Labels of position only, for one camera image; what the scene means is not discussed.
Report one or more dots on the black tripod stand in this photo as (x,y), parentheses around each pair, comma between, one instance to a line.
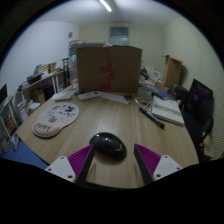
(67,73)

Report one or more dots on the small black clip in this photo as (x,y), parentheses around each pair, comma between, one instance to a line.
(128,97)

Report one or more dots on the black marker pen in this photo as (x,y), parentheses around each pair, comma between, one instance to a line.
(151,117)

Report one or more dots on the large brown cardboard box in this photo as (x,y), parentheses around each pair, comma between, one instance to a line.
(110,68)

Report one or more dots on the round wall clock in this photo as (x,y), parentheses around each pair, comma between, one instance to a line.
(70,34)

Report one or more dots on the blue book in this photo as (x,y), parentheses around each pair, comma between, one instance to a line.
(160,91)

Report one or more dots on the window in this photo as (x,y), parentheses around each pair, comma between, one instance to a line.
(119,36)

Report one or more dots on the ceiling tube light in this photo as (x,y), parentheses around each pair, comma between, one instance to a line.
(105,5)

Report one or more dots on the black computer mouse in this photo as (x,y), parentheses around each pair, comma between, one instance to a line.
(108,145)

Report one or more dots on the white shelf unit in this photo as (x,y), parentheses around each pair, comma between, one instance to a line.
(72,50)

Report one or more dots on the tall open cardboard box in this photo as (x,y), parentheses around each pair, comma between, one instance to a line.
(172,71)

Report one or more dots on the white paper sheet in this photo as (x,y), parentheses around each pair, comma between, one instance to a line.
(113,97)

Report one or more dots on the wooden side desk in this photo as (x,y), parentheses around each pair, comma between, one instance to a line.
(40,81)

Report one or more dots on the black office chair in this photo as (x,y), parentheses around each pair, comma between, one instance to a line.
(198,103)

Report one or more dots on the white rack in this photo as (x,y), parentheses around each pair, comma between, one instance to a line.
(7,115)

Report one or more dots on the white book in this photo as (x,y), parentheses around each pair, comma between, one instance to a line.
(167,110)

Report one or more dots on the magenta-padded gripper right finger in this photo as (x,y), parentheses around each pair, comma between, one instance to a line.
(165,166)

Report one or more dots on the flat white box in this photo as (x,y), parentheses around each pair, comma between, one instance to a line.
(63,96)

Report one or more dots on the small black object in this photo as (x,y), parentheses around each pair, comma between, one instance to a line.
(79,92)

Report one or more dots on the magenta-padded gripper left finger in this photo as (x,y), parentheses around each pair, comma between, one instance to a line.
(61,166)

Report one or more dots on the small brown cardboard box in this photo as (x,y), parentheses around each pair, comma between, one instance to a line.
(37,96)

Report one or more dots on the white remote control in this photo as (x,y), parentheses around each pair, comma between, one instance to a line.
(89,96)

